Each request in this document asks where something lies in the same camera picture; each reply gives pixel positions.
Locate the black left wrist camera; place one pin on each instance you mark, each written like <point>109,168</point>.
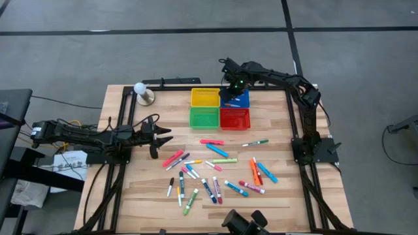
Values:
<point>144,130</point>

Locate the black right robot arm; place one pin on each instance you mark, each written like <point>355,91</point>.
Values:
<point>277,76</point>

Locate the yellow plastic basket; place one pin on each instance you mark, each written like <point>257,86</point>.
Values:
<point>205,98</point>

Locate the light green highlighter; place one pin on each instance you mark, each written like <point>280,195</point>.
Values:
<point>224,161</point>

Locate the green plastic basket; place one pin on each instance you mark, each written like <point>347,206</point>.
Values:
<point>204,118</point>

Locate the light green Expo marker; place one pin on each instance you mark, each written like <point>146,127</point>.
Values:
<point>190,201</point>

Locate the white plastic bag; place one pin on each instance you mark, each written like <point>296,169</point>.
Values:
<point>29,194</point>

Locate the black bar device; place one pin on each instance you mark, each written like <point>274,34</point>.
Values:
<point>183,80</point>

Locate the grey stand leg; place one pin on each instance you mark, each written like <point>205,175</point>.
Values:
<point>405,124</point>

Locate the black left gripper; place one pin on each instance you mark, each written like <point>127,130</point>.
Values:
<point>153,143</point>

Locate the pink highlighter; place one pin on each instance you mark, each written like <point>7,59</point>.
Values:
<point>173,158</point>
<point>212,142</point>

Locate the white bulb lamp brass base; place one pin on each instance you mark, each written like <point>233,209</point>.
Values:
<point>147,97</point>

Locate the red plastic basket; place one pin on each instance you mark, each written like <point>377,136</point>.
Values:
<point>235,119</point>

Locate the black side table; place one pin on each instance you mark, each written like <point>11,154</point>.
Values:
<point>13,107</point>

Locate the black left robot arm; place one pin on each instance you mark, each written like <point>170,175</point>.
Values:
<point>81,138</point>

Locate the teal Expo marker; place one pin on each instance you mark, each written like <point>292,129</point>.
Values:
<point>236,188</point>

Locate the blue plastic basket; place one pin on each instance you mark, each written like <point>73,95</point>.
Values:
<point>245,102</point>

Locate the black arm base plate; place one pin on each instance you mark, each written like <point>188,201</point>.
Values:
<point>326,153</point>
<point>98,158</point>

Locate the orange highlighter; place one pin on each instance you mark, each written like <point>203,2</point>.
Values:
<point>254,172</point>

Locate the thin purple marker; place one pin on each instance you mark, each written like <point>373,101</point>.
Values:
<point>177,162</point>

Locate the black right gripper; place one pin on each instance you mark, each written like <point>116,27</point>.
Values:
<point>236,85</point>

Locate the white paper sheet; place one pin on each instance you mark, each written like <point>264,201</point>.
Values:
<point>70,169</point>

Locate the thin green-capped white marker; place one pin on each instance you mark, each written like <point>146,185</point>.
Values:
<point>255,143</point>

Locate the magenta Expo marker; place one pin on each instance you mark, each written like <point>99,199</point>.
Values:
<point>251,187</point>

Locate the blue highlighter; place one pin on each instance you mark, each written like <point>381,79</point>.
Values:
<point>217,150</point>
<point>267,172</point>

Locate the dark green Expo marker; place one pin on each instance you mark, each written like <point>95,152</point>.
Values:
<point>181,184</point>

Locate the thin red marker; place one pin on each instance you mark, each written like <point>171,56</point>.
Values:
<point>260,178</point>

